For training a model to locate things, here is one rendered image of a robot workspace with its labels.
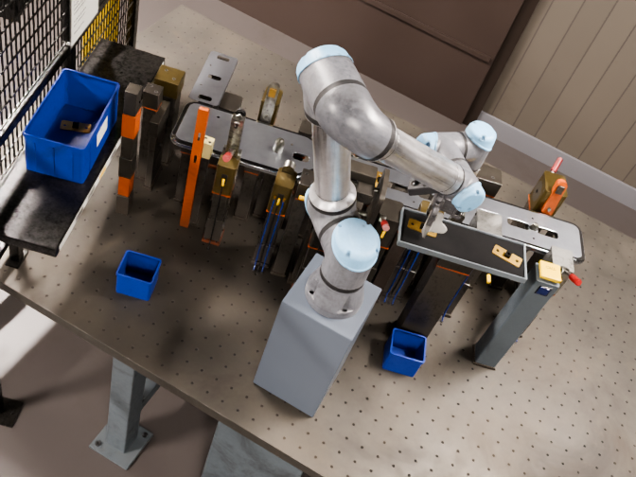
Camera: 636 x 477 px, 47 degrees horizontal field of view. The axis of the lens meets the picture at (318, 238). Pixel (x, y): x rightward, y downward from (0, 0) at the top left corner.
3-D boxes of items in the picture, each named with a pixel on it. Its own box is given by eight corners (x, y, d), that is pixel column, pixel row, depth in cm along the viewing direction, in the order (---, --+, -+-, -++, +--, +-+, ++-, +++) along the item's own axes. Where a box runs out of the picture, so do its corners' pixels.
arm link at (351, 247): (328, 292, 175) (344, 257, 165) (311, 250, 183) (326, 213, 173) (374, 288, 180) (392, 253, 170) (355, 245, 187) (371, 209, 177)
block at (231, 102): (233, 152, 273) (246, 92, 253) (224, 173, 265) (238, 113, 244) (214, 147, 273) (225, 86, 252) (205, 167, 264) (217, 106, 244)
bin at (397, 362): (416, 352, 233) (427, 336, 227) (415, 379, 226) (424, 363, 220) (383, 343, 232) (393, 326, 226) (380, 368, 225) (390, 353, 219)
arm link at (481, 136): (461, 118, 177) (490, 117, 180) (444, 151, 185) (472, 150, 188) (474, 140, 172) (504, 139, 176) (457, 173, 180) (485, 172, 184)
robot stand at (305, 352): (312, 417, 209) (351, 341, 180) (252, 382, 211) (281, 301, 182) (342, 367, 222) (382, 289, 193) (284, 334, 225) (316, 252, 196)
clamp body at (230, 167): (224, 232, 246) (242, 155, 221) (217, 254, 240) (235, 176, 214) (205, 226, 246) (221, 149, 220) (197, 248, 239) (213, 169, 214)
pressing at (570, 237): (579, 220, 250) (582, 218, 249) (585, 270, 235) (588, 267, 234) (187, 100, 241) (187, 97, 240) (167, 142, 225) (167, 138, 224)
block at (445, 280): (423, 329, 240) (478, 240, 207) (421, 349, 234) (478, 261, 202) (394, 321, 239) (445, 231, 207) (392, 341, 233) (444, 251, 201)
